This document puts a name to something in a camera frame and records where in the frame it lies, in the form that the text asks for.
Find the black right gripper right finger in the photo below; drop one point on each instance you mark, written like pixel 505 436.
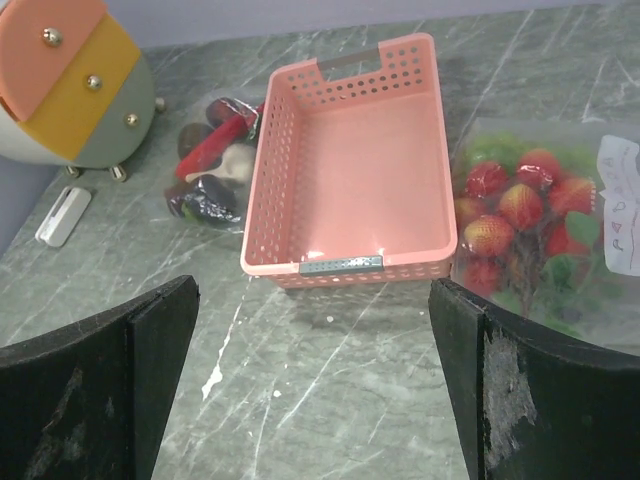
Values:
pixel 530 402

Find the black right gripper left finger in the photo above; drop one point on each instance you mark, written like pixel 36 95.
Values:
pixel 91 400

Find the orange zip bag with vegetables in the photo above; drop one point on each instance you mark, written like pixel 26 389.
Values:
pixel 216 164

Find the pink perforated plastic basket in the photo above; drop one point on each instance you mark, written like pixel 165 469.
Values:
pixel 352 180

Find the blue zip bag with strawberries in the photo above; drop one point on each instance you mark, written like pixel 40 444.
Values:
pixel 548 224

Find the small white rectangular device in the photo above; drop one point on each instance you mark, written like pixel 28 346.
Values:
pixel 63 216

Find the round white drawer organizer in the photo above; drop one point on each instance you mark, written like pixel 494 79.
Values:
pixel 76 90

